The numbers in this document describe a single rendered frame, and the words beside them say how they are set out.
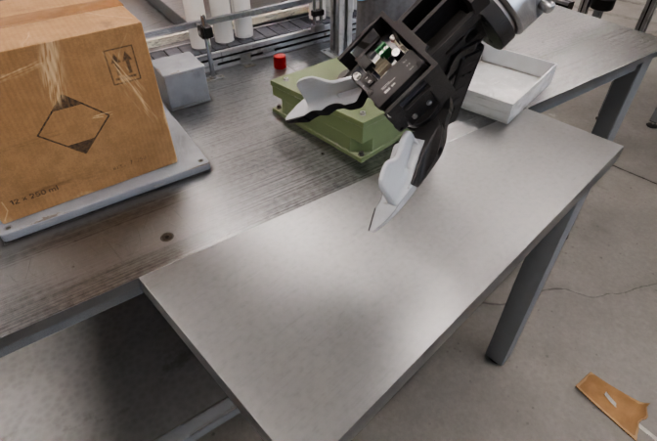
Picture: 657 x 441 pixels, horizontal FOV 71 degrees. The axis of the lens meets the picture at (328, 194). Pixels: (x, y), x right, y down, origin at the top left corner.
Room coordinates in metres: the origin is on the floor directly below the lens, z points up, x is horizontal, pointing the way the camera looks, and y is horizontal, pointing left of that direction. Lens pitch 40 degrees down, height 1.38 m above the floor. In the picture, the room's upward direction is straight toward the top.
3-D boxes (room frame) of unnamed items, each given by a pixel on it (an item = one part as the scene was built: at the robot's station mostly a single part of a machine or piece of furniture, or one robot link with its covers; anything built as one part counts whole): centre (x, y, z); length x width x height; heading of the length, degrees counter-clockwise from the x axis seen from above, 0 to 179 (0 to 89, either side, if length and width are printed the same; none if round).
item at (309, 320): (0.82, 0.02, 0.81); 0.90 x 0.90 x 0.04; 44
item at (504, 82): (1.05, -0.41, 0.86); 0.27 x 0.20 x 0.05; 140
